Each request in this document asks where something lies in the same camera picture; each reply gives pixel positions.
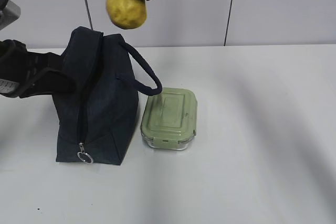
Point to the yellow pear shaped gourd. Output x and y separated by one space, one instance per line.
127 14

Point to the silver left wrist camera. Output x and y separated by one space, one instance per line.
10 12

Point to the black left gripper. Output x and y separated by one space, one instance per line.
17 64

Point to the dark blue fabric lunch bag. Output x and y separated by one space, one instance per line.
97 120

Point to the green lid glass food container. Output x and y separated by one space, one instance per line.
169 121

